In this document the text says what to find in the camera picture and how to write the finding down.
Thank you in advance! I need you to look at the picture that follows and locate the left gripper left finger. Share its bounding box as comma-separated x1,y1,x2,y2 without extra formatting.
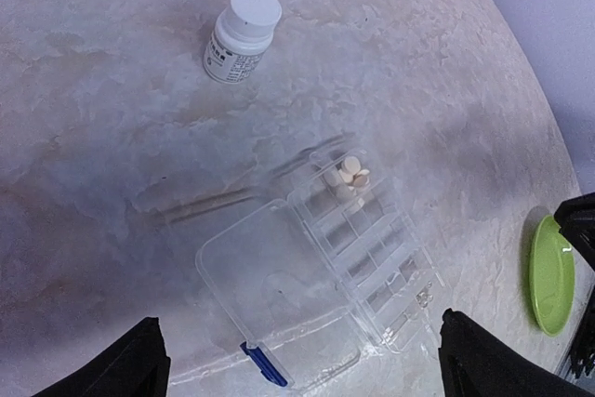
37,317,170,396

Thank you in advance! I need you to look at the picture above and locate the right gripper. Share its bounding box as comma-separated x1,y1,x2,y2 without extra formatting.
553,194,594,378

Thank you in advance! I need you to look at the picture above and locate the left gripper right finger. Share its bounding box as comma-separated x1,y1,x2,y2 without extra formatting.
439,309,586,396

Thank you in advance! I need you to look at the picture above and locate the clear plastic pill organizer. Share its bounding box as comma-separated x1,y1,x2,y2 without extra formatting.
195,145,444,396

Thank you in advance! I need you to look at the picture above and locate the small white pill bottle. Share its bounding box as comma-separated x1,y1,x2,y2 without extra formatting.
203,0,283,85

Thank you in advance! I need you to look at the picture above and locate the white bottle cap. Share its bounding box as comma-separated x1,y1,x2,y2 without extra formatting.
216,0,283,43

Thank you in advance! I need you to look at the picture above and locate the green plate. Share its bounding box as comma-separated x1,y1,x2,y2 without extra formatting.
529,215,575,337

